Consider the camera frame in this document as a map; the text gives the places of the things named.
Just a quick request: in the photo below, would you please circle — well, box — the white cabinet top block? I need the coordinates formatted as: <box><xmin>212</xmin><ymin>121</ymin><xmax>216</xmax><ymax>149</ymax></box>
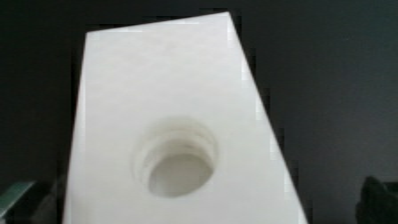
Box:
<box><xmin>63</xmin><ymin>13</ymin><xmax>310</xmax><ymax>224</ymax></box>

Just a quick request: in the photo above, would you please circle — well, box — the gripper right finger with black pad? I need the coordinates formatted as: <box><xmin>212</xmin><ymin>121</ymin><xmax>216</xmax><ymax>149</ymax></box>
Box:
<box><xmin>356</xmin><ymin>176</ymin><xmax>398</xmax><ymax>224</ymax></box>

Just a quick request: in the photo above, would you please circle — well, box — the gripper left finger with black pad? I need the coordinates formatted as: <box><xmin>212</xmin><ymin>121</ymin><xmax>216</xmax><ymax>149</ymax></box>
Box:
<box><xmin>0</xmin><ymin>181</ymin><xmax>59</xmax><ymax>224</ymax></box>

